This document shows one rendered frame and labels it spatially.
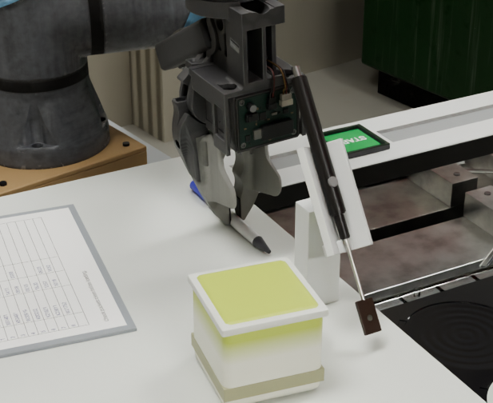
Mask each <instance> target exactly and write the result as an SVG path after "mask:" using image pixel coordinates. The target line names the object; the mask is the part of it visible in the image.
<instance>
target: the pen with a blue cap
mask: <svg viewBox="0 0 493 403"><path fill-rule="evenodd" d="M189 186H190V189H191V190H193V191H194V192H195V193H196V194H197V195H198V196H199V197H200V198H202V199H203V197H202V196H201V194H200V192H199V190H198V188H197V187H196V185H195V183H194V181H191V183H190V185H189ZM203 200H204V199H203ZM230 225H231V226H232V227H233V228H234V229H235V230H237V231H238V232H239V233H240V234H241V235H242V236H243V237H244V238H246V239H247V240H248V241H249V242H250V243H251V244H252V245H253V246H255V247H257V248H258V249H261V250H262V251H264V252H266V253H271V250H270V248H269V247H268V246H267V244H266V243H265V241H264V239H263V238H262V237H261V236H260V235H259V234H258V233H257V232H256V231H255V230H253V229H252V228H251V227H250V226H249V225H248V224H246V223H245V222H244V221H243V220H242V219H241V218H240V217H238V216H237V215H236V214H235V213H234V212H233V211H232V210H231V222H230Z"/></svg>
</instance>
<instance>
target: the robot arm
mask: <svg viewBox="0 0 493 403"><path fill-rule="evenodd" d="M284 22H285V20H284V4H282V3H280V2H278V0H0V166H4V167H7V168H12V169H19V170H45V169H53V168H58V167H63V166H69V165H73V164H75V163H78V162H82V161H85V160H86V159H89V158H91V157H93V156H95V155H96V154H98V153H100V152H101V151H102V150H103V149H104V148H106V146H107V145H108V144H109V140H110V135H109V121H108V118H107V115H106V113H105V111H104V109H103V107H102V104H101V102H100V99H99V97H98V95H97V93H96V90H95V89H94V87H93V84H92V82H91V80H90V78H89V67H88V59H87V56H89V55H95V54H111V53H118V52H126V51H133V50H147V49H154V48H155V50H156V52H157V57H158V61H159V63H160V66H161V68H162V69H163V70H171V69H174V68H177V67H178V68H179V69H183V70H182V71H181V72H180V73H179V74H178V75H177V79H178V80H180V81H181V85H180V90H179V98H174V99H173V100H172V103H173V122H172V133H173V141H174V144H175V146H176V148H177V151H178V153H179V154H180V156H181V159H182V161H183V162H184V164H185V167H186V169H187V170H188V172H189V174H190V175H191V177H192V179H193V181H194V183H195V185H196V187H197V188H198V190H199V192H200V194H201V196H202V197H203V199H204V200H205V203H206V204H207V206H208V207H209V208H210V209H211V210H212V212H213V213H214V214H215V215H216V216H217V217H218V218H220V219H221V220H222V221H223V222H224V223H225V224H226V225H230V222H231V209H235V212H236V215H237V216H238V217H240V218H241V219H242V220H244V219H246V217H247V215H248V213H249V211H250V210H251V208H252V206H253V204H254V202H255V200H256V198H257V195H258V193H259V192H261V193H264V194H269V195H272V196H278V195H279V194H280V192H281V189H282V183H281V178H280V175H279V173H278V172H277V170H276V168H275V166H274V165H273V163H272V161H271V159H270V157H269V153H268V145H271V144H274V143H277V142H282V141H285V140H288V139H292V138H297V137H298V136H299V135H300V134H301V135H302V136H304V135H306V132H305V128H304V123H303V121H302V117H301V116H300V112H299V107H298V104H297V101H296V96H295V94H294V90H293V88H292V83H291V80H292V78H294V76H293V72H292V67H293V66H291V65H289V64H288V63H287V62H285V61H284V60H282V59H281V58H278V57H277V56H276V24H280V23H284ZM208 129H209V130H208ZM230 148H231V149H232V150H234V151H235V156H236V157H235V163H234V166H233V169H232V172H233V175H234V178H235V182H234V186H233V184H232V183H231V181H230V179H229V176H228V175H227V173H226V171H225V166H224V158H225V155H226V156H227V157H228V156H231V153H230Z"/></svg>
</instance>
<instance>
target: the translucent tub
mask: <svg viewBox="0 0 493 403"><path fill-rule="evenodd" d="M188 282H189V284H190V285H191V287H192V288H193V324H194V332H193V333H191V342H192V346H193V348H194V352H195V355H196V357H197V360H198V361H199V362H200V364H201V367H202V368H203V370H204V371H205V373H206V375H207V377H208V379H209V380H210V382H211V384H212V386H213V388H214V389H215V391H216V393H217V395H218V397H219V398H220V400H221V402H222V403H255V402H259V401H266V400H269V399H273V398H277V397H283V396H287V395H291V394H294V393H301V392H305V391H309V390H313V389H315V388H317V387H318V386H319V385H320V382H321V381H324V367H323V366H322V364H321V350H322V328H323V317H327V316H328V315H329V310H328V307H327V306H326V305H325V304H324V303H323V302H322V301H321V299H320V298H319V296H318V295H317V294H316V292H315V291H314V290H313V288H312V287H311V286H310V285H309V284H308V283H307V281H306V280H305V279H304V277H303V276H302V275H301V273H300V272H299V270H298V269H297V268H296V267H295V266H294V265H293V263H292V262H291V261H290V259H289V258H288V257H279V258H274V259H270V260H265V261H258V262H253V263H248V264H243V265H236V266H231V267H227V268H222V269H215V270H210V271H205V272H200V273H193V274H189V275H188Z"/></svg>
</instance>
